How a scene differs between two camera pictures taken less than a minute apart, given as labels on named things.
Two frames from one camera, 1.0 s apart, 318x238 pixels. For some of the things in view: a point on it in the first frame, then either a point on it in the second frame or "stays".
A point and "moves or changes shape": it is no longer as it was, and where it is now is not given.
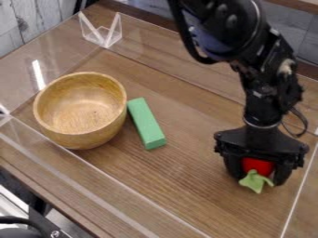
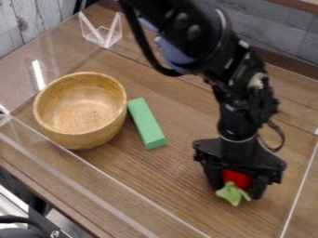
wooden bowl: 80,109 stays
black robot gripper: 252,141 → 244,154
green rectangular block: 147,124 stays
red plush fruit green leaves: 259,169 moves or changes shape
